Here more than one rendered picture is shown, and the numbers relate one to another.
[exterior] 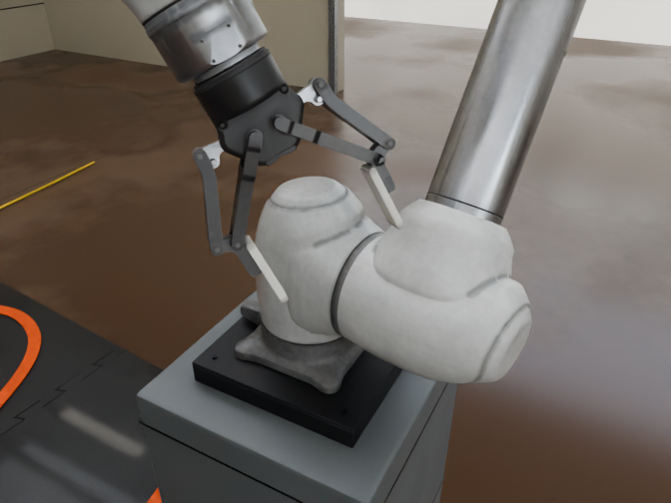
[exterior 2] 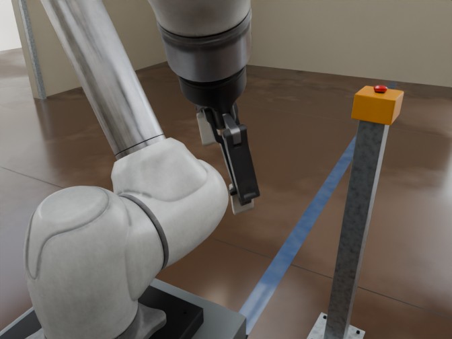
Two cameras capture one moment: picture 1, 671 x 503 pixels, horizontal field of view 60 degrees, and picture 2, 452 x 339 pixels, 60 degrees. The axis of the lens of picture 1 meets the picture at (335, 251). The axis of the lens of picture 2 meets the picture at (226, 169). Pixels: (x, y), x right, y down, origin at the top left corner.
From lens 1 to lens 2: 71 cm
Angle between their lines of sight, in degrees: 77
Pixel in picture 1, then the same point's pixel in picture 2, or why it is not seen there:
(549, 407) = not seen: hidden behind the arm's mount
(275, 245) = (111, 250)
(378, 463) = (216, 308)
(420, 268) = (187, 177)
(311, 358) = (140, 320)
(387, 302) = (191, 208)
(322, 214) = (115, 200)
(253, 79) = not seen: hidden behind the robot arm
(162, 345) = not seen: outside the picture
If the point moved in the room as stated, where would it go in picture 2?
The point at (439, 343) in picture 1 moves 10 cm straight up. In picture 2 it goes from (220, 201) to (220, 153)
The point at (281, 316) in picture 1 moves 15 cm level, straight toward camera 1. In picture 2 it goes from (124, 309) to (221, 300)
